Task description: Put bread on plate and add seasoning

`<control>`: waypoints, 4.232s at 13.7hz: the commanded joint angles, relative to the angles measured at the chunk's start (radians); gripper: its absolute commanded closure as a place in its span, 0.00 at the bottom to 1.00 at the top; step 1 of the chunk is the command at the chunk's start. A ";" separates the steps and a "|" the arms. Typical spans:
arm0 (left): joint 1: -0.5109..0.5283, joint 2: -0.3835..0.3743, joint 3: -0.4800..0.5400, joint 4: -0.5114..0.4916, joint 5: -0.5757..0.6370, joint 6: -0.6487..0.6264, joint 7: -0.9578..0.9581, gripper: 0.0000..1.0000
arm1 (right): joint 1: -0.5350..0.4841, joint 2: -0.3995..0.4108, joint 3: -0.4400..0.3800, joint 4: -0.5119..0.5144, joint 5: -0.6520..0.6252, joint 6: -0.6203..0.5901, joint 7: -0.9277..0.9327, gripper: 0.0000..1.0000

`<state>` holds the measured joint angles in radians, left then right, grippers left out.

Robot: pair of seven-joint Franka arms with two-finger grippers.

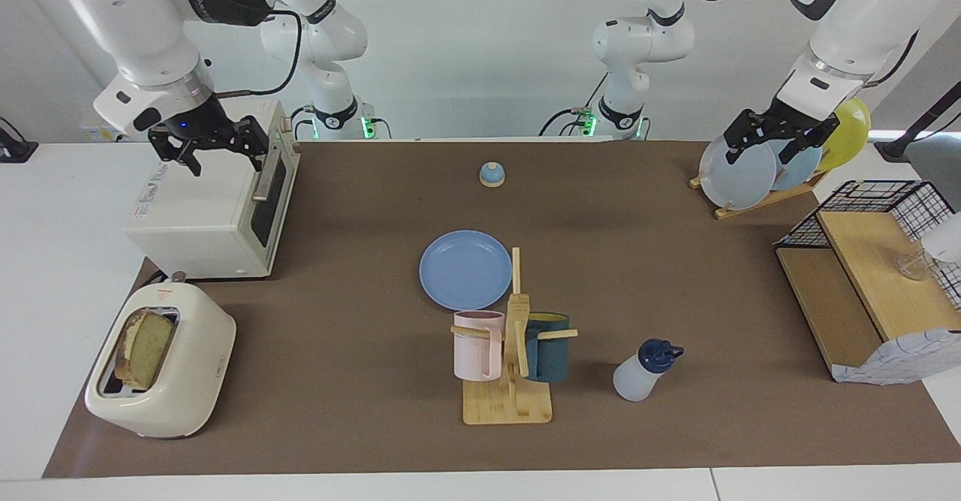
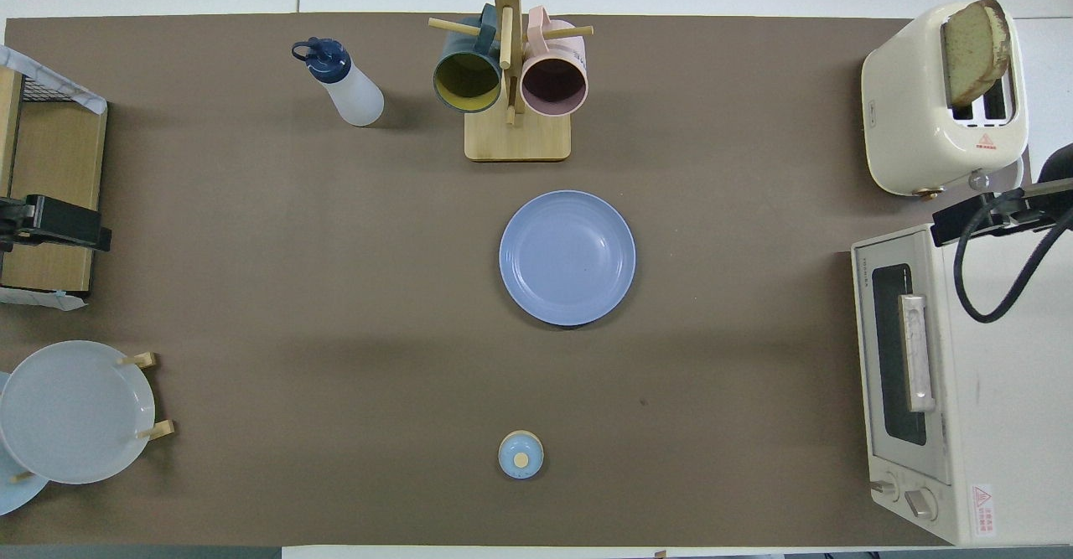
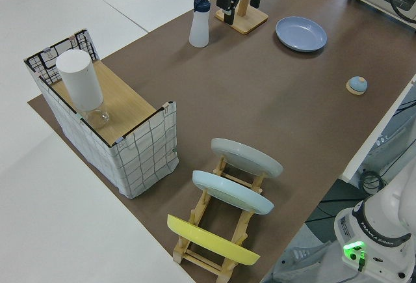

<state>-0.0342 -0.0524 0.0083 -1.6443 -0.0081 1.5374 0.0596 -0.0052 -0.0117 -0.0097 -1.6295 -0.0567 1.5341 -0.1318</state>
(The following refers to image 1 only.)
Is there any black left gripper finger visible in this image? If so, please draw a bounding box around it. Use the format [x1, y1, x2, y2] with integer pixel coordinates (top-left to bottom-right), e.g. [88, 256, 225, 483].
[725, 109, 767, 165]
[781, 113, 840, 164]

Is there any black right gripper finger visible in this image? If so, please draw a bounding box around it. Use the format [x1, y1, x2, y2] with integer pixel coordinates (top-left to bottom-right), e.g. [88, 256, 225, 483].
[149, 129, 203, 177]
[225, 116, 271, 171]

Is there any toasted bread slice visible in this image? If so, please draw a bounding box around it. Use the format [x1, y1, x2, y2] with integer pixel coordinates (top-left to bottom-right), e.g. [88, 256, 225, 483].
[116, 309, 178, 391]

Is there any seasoning bottle with navy cap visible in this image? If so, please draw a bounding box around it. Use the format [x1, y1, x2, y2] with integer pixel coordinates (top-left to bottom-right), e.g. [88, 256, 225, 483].
[613, 338, 685, 403]

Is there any light blue plate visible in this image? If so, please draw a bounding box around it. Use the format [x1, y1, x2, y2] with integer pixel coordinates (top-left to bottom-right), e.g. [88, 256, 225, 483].
[770, 139, 824, 191]

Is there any yellow plate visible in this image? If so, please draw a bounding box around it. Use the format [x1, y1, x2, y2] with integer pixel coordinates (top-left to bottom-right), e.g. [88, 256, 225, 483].
[817, 97, 872, 171]

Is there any pale grey plate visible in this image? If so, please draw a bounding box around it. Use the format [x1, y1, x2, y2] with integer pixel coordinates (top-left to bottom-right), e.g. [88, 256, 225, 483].
[698, 134, 778, 210]

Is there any wooden plate rack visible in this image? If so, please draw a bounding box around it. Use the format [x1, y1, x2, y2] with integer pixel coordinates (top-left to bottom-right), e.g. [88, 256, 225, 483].
[689, 169, 830, 221]

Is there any blue round plate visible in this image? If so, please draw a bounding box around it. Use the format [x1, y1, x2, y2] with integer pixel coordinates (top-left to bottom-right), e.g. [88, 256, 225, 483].
[419, 230, 513, 312]

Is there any white toaster oven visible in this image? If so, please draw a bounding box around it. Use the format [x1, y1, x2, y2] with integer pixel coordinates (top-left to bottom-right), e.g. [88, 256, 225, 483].
[124, 99, 301, 279]

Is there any clear glass cup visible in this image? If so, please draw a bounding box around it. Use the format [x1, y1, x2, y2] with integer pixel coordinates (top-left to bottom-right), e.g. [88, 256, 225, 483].
[897, 252, 935, 282]

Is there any black desk device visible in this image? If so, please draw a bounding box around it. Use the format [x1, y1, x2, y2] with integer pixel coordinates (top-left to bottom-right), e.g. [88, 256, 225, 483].
[0, 116, 40, 164]

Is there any cream two-slot toaster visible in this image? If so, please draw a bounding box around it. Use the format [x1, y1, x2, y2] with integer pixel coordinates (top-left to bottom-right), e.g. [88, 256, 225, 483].
[84, 279, 237, 439]

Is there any white grid-patterned cloth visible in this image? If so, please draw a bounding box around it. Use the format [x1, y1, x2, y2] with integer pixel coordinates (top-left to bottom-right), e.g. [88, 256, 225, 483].
[832, 328, 961, 386]

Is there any brown table mat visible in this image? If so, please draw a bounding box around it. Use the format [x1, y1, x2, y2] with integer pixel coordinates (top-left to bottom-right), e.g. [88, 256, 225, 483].
[43, 139, 961, 479]

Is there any teal mug with yellow inside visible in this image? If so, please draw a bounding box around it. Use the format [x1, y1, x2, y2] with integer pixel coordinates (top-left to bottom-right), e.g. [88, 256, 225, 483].
[523, 312, 571, 382]

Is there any pink mug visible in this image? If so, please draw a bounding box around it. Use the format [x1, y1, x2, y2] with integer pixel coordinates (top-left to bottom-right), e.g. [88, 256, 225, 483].
[453, 310, 505, 382]

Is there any wooden mug tree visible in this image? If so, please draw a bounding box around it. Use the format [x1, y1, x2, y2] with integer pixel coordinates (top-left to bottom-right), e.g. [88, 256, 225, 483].
[450, 246, 580, 426]

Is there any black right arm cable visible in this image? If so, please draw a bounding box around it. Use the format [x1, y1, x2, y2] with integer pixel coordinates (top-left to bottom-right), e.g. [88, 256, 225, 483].
[214, 9, 303, 98]

